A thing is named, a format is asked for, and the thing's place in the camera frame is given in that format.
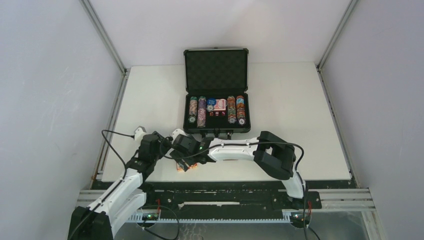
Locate red playing card box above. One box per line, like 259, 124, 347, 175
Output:
176, 163, 198, 172

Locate black poker case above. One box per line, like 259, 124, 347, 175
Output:
183, 48, 251, 136

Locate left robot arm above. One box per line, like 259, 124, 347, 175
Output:
67, 131, 164, 240

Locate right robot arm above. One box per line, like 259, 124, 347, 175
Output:
164, 129, 309, 208

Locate red dice in case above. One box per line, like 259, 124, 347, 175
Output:
209, 111, 227, 117

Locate far left chip row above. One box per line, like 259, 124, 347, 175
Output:
188, 96, 198, 124

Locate purple chip row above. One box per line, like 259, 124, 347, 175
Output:
197, 96, 207, 128

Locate blue small blind button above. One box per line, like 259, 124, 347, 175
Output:
206, 98, 217, 112

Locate left circuit board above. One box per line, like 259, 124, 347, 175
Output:
142, 213, 159, 222

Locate circuit board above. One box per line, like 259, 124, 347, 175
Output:
142, 213, 159, 222
290, 213, 309, 222

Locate red card deck in case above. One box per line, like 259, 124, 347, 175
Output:
213, 99, 227, 112

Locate inner right chip row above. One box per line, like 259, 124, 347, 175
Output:
227, 95, 237, 124

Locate far right chip row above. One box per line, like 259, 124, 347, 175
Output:
236, 95, 246, 126

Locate right circuit board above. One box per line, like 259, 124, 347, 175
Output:
290, 213, 309, 222

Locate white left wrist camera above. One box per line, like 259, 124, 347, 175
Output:
133, 126, 147, 141

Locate black mounting base plate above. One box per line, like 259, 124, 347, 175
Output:
140, 180, 357, 220

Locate white slotted cable duct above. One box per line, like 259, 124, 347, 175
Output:
129, 211, 292, 224

